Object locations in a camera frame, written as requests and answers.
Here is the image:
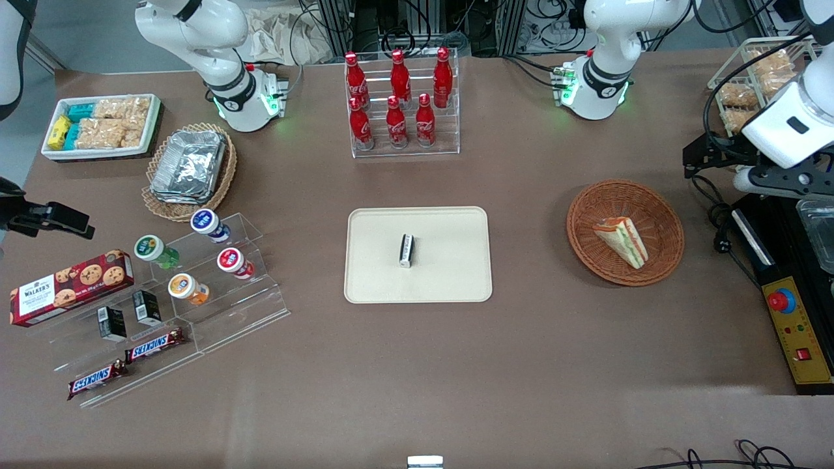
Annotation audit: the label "clear acrylic stepped display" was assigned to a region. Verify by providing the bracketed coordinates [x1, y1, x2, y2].
[20, 212, 291, 410]

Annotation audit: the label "red lid drink bottle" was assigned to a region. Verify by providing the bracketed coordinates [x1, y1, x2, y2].
[217, 248, 256, 281]

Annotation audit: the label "white rectangular snack tray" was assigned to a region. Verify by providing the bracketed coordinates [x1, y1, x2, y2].
[40, 94, 162, 161]

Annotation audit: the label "clear plastic container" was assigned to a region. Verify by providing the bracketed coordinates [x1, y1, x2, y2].
[795, 199, 834, 274]

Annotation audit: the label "blue lid drink bottle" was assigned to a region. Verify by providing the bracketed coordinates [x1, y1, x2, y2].
[190, 208, 231, 244]

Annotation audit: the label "black power cable with plug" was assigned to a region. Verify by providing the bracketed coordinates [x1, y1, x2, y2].
[691, 175, 763, 287]

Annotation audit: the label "oval light wicker basket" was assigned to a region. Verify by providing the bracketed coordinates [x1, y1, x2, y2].
[141, 122, 238, 223]

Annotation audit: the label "bagged cracker snack pack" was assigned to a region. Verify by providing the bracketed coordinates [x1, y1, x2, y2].
[747, 49, 792, 74]
[723, 107, 760, 134]
[718, 83, 760, 108]
[759, 70, 799, 98]

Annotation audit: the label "red Walkers cookie box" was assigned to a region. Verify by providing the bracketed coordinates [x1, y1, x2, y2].
[9, 249, 135, 328]

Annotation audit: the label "beige rectangular tray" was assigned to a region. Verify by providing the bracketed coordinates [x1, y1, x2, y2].
[343, 206, 494, 305]

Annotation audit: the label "crumpled beige cloth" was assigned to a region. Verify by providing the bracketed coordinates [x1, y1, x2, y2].
[246, 10, 339, 66]

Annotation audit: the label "orange lid drink bottle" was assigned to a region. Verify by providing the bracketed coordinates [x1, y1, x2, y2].
[167, 273, 210, 307]

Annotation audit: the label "black floor cables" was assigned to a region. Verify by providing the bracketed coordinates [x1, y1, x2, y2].
[652, 440, 802, 469]

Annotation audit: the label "black appliance housing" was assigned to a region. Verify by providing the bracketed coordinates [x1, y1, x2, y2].
[730, 192, 834, 396]

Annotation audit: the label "small black carton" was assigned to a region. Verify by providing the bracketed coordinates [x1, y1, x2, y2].
[132, 290, 163, 327]
[97, 306, 128, 343]

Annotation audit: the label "stack of foil trays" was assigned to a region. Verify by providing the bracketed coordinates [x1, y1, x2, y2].
[150, 130, 227, 206]

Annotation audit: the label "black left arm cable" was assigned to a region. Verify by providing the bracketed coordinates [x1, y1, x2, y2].
[702, 29, 815, 141]

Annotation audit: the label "Snickers chocolate bar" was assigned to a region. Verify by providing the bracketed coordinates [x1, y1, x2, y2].
[124, 328, 186, 364]
[67, 360, 129, 401]

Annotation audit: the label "aluminium frame with cables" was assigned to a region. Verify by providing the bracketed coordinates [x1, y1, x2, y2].
[316, 0, 587, 56]

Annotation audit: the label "red emergency stop button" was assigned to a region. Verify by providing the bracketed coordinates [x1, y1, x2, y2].
[767, 288, 797, 315]

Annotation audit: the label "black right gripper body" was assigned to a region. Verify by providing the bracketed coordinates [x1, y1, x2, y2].
[0, 177, 95, 238]

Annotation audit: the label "yellow snack pack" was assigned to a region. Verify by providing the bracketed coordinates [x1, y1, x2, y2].
[48, 115, 71, 150]

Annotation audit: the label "green lid drink bottle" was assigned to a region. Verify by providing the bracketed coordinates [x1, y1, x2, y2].
[134, 234, 180, 270]

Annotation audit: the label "triangular toy sandwich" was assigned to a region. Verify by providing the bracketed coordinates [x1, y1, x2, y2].
[592, 217, 650, 270]

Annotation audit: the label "red cola bottle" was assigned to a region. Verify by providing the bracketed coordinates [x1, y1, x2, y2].
[349, 98, 375, 152]
[386, 96, 409, 149]
[433, 47, 453, 109]
[344, 52, 371, 110]
[390, 50, 412, 105]
[415, 93, 437, 147]

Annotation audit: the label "round brown wicker basket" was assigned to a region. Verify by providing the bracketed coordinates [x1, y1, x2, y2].
[566, 179, 685, 287]

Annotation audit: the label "clear acrylic bottle rack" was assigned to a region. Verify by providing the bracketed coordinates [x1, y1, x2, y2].
[343, 47, 461, 159]

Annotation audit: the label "yellow control panel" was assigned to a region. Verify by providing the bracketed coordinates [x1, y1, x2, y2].
[761, 277, 833, 385]

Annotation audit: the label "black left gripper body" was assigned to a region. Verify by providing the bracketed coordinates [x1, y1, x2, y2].
[683, 134, 834, 198]

